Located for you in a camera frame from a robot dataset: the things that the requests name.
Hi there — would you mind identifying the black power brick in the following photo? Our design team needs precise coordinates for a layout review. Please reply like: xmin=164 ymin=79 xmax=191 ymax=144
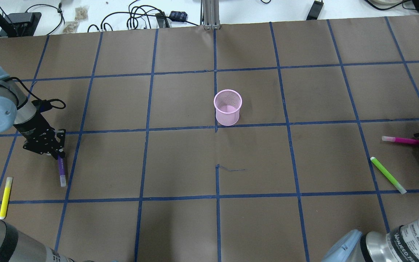
xmin=306 ymin=0 xmax=324 ymax=20

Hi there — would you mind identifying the pink mesh cup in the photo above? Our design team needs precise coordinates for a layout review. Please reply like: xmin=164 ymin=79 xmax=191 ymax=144
xmin=213 ymin=89 xmax=243 ymax=126

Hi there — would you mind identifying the aluminium frame post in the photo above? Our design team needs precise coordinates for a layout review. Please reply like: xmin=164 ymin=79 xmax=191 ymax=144
xmin=201 ymin=0 xmax=221 ymax=30

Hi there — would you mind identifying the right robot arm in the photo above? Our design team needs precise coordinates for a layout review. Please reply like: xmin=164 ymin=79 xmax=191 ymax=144
xmin=321 ymin=133 xmax=419 ymax=262

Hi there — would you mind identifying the yellow marker pen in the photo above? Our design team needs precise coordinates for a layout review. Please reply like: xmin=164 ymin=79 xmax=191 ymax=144
xmin=0 ymin=177 xmax=13 ymax=220

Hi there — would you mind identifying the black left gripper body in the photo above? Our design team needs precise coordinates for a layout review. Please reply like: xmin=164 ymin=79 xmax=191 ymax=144
xmin=13 ymin=113 xmax=66 ymax=158

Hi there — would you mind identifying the purple marker pen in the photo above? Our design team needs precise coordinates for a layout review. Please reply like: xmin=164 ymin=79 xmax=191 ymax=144
xmin=57 ymin=156 xmax=67 ymax=187

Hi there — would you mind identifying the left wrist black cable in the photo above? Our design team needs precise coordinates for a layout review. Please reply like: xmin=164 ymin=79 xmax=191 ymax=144
xmin=8 ymin=76 xmax=67 ymax=110

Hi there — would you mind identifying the blue patterned pouch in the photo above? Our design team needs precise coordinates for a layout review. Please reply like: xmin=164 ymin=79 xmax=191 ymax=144
xmin=168 ymin=11 xmax=188 ymax=22

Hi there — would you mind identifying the black box on bench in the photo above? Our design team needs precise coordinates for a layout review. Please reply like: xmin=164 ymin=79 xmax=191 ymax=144
xmin=5 ymin=12 xmax=42 ymax=37

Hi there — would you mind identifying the green marker pen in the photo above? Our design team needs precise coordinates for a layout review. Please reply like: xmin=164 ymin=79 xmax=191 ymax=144
xmin=370 ymin=156 xmax=407 ymax=194

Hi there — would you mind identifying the pink marker pen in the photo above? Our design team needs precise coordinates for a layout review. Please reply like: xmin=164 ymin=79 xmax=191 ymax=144
xmin=381 ymin=136 xmax=419 ymax=145

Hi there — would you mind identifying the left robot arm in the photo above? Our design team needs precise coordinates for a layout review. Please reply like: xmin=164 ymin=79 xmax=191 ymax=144
xmin=0 ymin=66 xmax=72 ymax=262

